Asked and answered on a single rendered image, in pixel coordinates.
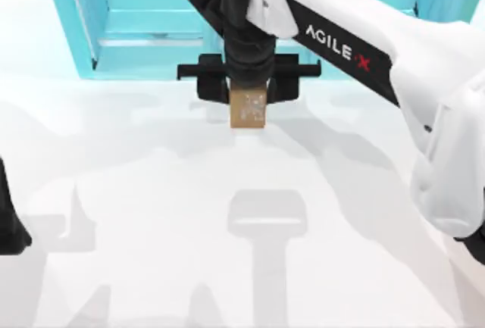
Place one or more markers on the light blue rack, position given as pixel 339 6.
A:
pixel 151 21

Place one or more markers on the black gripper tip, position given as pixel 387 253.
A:
pixel 13 222

